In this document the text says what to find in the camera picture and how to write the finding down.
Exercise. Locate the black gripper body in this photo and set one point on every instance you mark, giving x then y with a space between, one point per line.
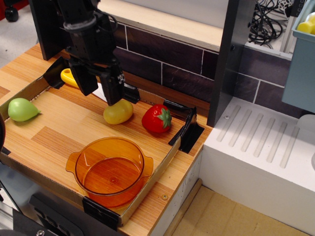
93 43

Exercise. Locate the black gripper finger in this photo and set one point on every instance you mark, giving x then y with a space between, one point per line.
112 81
86 82

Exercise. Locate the yellow plastic potato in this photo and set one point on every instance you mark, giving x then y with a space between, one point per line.
119 112

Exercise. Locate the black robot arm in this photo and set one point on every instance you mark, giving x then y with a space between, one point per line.
80 7

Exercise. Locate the cardboard fence with black tape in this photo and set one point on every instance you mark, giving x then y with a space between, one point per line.
39 148

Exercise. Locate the orange transparent pot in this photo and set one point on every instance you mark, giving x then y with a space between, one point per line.
111 171

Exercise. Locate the red plastic strawberry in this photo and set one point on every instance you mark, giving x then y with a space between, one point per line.
157 119

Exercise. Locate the green plastic pear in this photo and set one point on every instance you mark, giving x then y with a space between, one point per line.
20 109

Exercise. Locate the black device at bottom left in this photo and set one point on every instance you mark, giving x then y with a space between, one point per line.
21 192

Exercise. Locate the white toy sink drainboard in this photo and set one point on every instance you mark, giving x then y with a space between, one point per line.
264 160

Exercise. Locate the teal plastic bin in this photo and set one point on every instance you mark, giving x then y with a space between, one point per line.
299 90

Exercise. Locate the yellow toy in bin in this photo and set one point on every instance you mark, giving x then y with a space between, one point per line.
308 26

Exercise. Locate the yellow handled white toy knife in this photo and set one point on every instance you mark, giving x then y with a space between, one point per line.
67 77

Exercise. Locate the dark grey vertical post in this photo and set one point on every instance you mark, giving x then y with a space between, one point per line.
235 34

